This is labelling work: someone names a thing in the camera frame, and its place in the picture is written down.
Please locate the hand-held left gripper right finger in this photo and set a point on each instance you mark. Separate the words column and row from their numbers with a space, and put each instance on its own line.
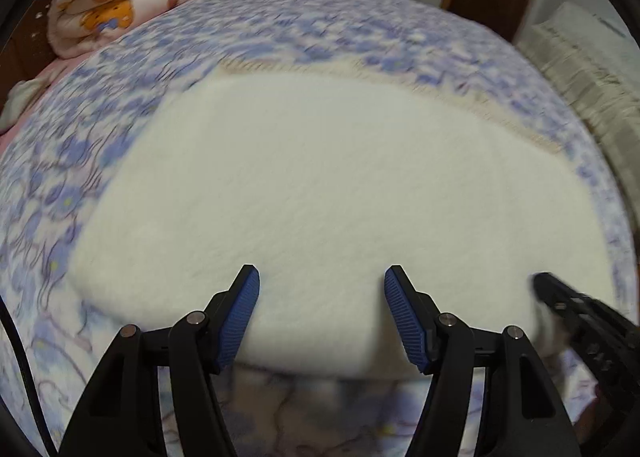
column 405, row 317

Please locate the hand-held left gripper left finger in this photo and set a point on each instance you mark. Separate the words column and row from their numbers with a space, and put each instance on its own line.
column 240, row 317

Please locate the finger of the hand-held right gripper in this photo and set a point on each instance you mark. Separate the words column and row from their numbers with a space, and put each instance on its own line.
column 585, row 322

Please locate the white fluffy cardigan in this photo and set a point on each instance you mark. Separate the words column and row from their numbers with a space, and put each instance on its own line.
column 325, row 197

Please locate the blue floral blanket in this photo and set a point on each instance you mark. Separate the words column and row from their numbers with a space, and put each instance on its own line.
column 310, row 22

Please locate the pink bed sheet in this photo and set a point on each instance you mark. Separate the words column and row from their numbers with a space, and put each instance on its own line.
column 47, row 82

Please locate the grey cloth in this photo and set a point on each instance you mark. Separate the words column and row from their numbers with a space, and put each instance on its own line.
column 20, row 102

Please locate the wooden headboard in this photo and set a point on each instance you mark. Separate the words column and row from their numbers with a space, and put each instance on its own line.
column 27, row 52

